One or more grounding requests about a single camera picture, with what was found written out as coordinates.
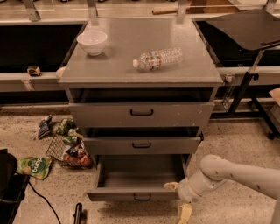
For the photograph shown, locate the grey drawer cabinet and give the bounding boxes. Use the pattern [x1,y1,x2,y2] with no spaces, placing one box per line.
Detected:
[57,16,224,165]

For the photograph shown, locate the wire mesh basket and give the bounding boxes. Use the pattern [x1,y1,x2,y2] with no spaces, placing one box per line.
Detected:
[46,134,89,168]

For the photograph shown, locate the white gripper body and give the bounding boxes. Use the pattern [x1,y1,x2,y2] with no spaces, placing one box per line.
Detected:
[177,171,227,204]

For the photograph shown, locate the red snack packets in basket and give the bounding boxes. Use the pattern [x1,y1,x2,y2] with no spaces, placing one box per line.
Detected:
[63,147,92,167]

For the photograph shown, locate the grey top drawer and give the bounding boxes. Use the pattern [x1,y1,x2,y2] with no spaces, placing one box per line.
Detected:
[69,102,214,128]

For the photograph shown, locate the black cable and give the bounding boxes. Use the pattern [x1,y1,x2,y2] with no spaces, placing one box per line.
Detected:
[27,180,63,224]

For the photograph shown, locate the small yellow black tape measure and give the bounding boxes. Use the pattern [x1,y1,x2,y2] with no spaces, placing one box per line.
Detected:
[27,66,41,76]

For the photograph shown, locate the black equipment left corner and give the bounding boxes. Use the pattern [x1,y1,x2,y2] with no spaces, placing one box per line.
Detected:
[0,149,30,224]

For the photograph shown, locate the white ceramic bowl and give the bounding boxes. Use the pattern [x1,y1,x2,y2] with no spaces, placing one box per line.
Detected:
[77,31,108,56]

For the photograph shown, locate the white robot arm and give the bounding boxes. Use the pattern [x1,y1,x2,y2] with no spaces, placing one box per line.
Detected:
[164,155,280,224]

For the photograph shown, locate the clear plastic water bottle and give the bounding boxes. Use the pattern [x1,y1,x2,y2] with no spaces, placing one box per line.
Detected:
[132,47,183,71]

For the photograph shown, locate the grey drawer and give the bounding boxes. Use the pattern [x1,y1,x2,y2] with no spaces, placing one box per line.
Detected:
[83,136,200,155]
[69,102,214,128]
[87,154,189,201]

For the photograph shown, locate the grey middle drawer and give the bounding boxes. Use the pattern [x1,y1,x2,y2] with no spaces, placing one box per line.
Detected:
[83,136,200,155]

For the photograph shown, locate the blue snack bag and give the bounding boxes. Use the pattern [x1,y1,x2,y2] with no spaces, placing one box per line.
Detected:
[38,115,53,139]

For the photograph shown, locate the green packets on floor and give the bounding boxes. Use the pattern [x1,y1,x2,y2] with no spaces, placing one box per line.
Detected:
[56,118,83,145]

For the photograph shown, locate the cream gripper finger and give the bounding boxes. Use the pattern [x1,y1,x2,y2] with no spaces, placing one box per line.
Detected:
[164,182,179,192]
[178,203,193,224]

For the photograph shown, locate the black handle bottom edge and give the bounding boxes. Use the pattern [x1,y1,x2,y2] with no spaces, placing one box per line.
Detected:
[73,203,82,224]

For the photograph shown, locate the grey bottom drawer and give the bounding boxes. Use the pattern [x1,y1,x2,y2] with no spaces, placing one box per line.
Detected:
[87,154,189,201]

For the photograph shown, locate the wooden stick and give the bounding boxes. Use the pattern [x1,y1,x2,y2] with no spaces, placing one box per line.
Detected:
[152,7,190,15]

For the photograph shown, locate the green snack bag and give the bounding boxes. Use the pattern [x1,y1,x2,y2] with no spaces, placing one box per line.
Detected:
[17,157,52,180]

